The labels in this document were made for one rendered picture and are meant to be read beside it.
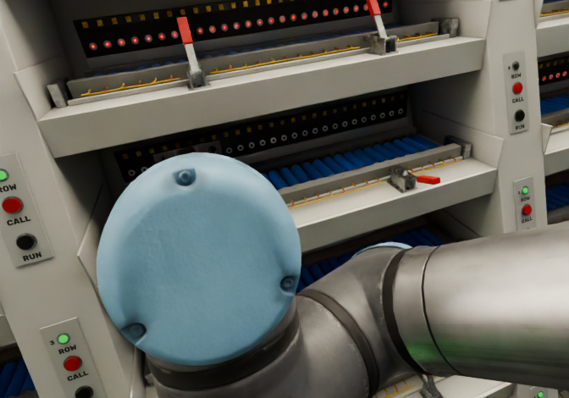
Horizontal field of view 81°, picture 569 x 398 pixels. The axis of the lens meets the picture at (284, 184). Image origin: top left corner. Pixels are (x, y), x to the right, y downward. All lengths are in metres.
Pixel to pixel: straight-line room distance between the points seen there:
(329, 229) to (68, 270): 0.33
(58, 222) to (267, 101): 0.29
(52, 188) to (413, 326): 0.39
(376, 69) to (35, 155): 0.43
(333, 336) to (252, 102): 0.30
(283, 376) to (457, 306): 0.11
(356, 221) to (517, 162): 0.29
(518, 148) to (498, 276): 0.46
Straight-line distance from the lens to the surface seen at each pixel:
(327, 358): 0.23
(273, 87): 0.44
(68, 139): 0.45
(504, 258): 0.22
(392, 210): 0.53
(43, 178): 0.46
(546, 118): 0.81
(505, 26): 0.65
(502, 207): 0.65
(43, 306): 0.50
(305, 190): 0.50
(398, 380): 0.76
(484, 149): 0.64
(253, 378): 0.19
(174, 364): 0.19
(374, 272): 0.27
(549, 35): 0.72
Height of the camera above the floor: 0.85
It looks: 11 degrees down
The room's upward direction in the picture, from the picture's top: 12 degrees counter-clockwise
